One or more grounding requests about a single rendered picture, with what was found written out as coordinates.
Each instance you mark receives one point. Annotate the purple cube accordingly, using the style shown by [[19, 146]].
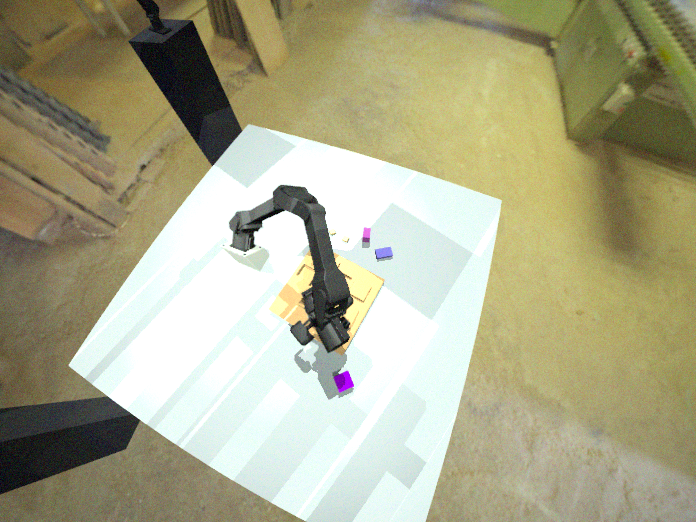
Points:
[[343, 381]]

